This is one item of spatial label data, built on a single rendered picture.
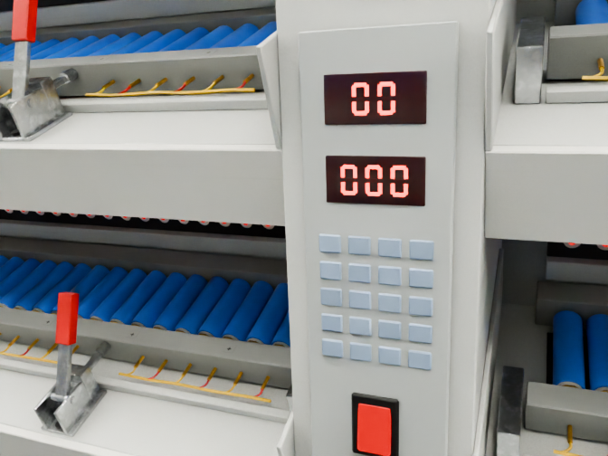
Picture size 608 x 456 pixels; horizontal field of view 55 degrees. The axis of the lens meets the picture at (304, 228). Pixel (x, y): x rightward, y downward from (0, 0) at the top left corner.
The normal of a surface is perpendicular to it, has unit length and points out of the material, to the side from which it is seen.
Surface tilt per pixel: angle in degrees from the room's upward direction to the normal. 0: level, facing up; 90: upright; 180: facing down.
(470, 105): 90
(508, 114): 20
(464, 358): 90
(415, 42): 90
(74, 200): 110
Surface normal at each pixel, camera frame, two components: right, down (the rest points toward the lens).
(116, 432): -0.16, -0.83
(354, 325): -0.37, 0.23
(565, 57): -0.33, 0.55
